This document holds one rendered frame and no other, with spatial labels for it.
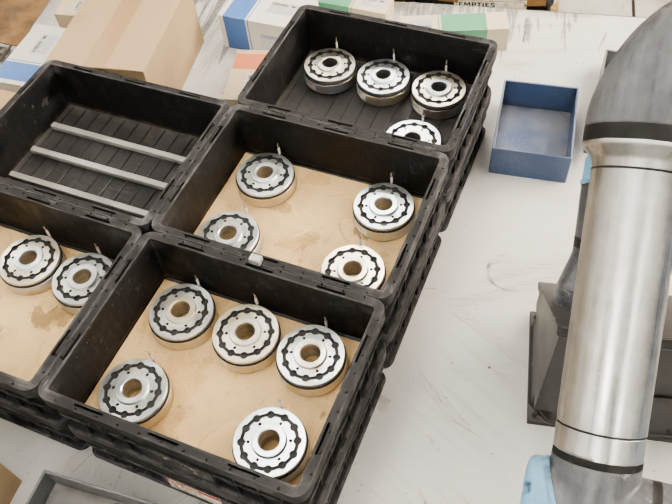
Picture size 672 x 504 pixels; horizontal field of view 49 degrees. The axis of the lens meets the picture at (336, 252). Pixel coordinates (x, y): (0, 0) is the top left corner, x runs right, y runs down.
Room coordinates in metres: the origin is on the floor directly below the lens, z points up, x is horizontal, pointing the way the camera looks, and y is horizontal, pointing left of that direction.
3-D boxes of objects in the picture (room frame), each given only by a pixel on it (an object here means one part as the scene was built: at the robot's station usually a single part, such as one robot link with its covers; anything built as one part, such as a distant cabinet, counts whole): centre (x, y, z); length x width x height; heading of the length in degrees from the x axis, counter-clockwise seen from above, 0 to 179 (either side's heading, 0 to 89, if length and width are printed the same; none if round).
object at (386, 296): (0.78, 0.04, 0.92); 0.40 x 0.30 x 0.02; 62
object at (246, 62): (1.26, 0.12, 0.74); 0.16 x 0.12 x 0.07; 167
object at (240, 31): (1.47, 0.09, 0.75); 0.20 x 0.12 x 0.09; 64
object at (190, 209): (0.78, 0.04, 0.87); 0.40 x 0.30 x 0.11; 62
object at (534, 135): (1.04, -0.42, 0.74); 0.20 x 0.15 x 0.07; 160
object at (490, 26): (1.38, -0.32, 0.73); 0.24 x 0.06 x 0.06; 83
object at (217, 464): (0.52, 0.18, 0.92); 0.40 x 0.30 x 0.02; 62
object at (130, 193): (0.97, 0.40, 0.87); 0.40 x 0.30 x 0.11; 62
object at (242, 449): (0.40, 0.12, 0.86); 0.10 x 0.10 x 0.01
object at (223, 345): (0.57, 0.15, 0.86); 0.10 x 0.10 x 0.01
